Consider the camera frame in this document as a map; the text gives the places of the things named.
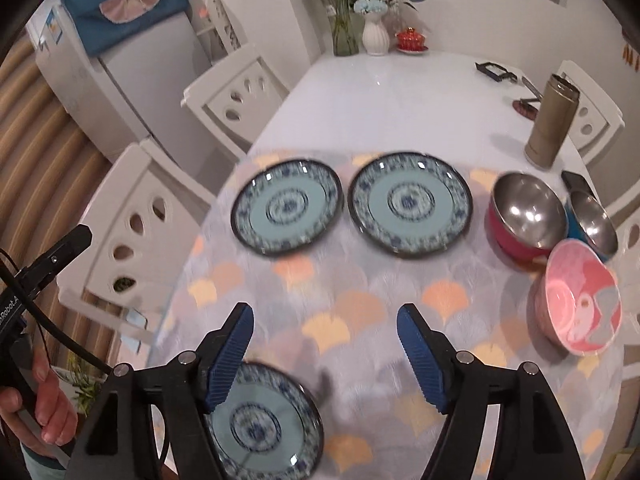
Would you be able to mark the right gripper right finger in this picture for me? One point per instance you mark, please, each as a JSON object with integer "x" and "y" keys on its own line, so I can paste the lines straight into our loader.
{"x": 457, "y": 384}

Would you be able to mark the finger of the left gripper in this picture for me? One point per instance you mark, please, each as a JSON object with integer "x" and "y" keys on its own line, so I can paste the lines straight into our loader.
{"x": 47, "y": 266}

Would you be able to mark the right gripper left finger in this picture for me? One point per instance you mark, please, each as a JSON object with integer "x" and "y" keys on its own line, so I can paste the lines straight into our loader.
{"x": 192, "y": 385}

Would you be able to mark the person's left hand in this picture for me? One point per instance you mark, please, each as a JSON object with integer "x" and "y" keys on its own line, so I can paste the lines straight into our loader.
{"x": 54, "y": 412}

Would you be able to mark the white dining chair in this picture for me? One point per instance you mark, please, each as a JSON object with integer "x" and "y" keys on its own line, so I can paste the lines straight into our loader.
{"x": 144, "y": 218}
{"x": 235, "y": 99}

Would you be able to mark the pink patterned bowl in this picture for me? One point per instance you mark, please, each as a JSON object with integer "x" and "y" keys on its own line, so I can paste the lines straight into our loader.
{"x": 578, "y": 305}

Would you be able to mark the ginkgo pattern tablecloth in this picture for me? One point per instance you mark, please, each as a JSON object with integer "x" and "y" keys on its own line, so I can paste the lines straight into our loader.
{"x": 327, "y": 316}

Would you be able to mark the red steel bowl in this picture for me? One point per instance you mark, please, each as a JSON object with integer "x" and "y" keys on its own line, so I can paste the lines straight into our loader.
{"x": 526, "y": 217}

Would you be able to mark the large blue floral plate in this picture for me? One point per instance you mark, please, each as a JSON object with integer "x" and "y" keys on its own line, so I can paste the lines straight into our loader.
{"x": 409, "y": 204}

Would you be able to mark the white refrigerator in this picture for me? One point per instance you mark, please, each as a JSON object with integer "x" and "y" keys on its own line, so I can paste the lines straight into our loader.
{"x": 132, "y": 91}

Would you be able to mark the blue steel bowl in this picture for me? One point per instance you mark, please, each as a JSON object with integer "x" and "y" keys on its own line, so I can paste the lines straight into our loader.
{"x": 588, "y": 221}

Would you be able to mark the black smartphone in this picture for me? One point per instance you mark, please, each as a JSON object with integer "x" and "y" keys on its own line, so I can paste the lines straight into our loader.
{"x": 576, "y": 182}

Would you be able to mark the white dining chair far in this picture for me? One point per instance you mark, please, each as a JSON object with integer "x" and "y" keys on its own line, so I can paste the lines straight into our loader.
{"x": 235, "y": 99}

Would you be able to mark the gold thermos bottle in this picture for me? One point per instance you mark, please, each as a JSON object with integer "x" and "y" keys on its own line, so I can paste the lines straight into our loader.
{"x": 557, "y": 110}

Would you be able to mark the blue fridge cover cloth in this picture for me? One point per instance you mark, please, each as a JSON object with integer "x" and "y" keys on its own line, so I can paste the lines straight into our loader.
{"x": 103, "y": 24}

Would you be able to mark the dark red coaster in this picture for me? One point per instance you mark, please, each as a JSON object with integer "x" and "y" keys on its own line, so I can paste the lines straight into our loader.
{"x": 526, "y": 107}

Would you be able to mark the white chair right side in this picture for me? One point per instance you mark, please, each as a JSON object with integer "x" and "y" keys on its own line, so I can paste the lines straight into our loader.
{"x": 598, "y": 120}

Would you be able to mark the black clip tool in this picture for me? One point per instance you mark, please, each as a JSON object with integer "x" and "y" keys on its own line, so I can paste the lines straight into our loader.
{"x": 496, "y": 72}

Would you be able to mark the red teacup with saucer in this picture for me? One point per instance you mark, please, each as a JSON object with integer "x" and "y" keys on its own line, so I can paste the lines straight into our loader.
{"x": 410, "y": 41}

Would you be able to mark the white ribbed vase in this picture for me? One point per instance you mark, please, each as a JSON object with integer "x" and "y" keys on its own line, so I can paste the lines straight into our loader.
{"x": 375, "y": 37}

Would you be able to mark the green glass vase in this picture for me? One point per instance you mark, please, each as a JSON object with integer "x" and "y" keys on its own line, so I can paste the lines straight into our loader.
{"x": 344, "y": 41}

